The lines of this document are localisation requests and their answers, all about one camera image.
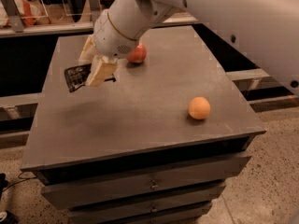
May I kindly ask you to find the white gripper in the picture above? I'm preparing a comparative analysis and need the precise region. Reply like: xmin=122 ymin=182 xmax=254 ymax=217
xmin=78 ymin=9 xmax=138 ymax=87

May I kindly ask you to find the black rxbar chocolate wrapper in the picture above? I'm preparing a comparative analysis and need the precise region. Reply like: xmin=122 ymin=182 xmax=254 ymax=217
xmin=64 ymin=63 xmax=117 ymax=93

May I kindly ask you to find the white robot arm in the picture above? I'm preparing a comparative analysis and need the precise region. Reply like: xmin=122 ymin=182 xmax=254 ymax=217
xmin=79 ymin=0 xmax=299 ymax=95

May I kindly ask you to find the red apple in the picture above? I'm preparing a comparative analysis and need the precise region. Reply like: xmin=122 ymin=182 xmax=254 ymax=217
xmin=127 ymin=43 xmax=147 ymax=63

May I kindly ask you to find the orange white bag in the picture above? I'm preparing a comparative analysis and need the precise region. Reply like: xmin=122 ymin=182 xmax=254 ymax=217
xmin=0 ymin=0 xmax=51 ymax=27

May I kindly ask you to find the grey drawer cabinet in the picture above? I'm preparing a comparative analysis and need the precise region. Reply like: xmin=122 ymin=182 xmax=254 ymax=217
xmin=20 ymin=25 xmax=268 ymax=224

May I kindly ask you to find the orange fruit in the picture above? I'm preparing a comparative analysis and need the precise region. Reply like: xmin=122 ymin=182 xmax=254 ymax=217
xmin=188 ymin=97 xmax=211 ymax=120

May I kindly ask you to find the top grey drawer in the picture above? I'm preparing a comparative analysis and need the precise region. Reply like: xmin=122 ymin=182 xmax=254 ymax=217
xmin=41 ymin=152 xmax=250 ymax=209

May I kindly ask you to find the grey drawer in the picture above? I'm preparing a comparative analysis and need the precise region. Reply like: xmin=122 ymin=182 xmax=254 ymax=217
xmin=41 ymin=152 xmax=250 ymax=209
xmin=69 ymin=182 xmax=225 ymax=224
xmin=102 ymin=202 xmax=213 ymax=224

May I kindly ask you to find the bottom grey drawer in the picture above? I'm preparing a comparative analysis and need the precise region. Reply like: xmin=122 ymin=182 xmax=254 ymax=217
xmin=102 ymin=202 xmax=213 ymax=224

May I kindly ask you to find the middle grey drawer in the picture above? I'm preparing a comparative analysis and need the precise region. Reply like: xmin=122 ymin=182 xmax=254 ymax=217
xmin=69 ymin=182 xmax=225 ymax=224

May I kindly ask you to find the metal railing frame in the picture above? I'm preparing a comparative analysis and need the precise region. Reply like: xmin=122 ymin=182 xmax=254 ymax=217
xmin=0 ymin=0 xmax=200 ymax=38

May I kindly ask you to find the black floor cable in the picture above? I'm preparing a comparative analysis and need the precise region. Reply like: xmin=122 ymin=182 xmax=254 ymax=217
xmin=0 ymin=171 xmax=37 ymax=193

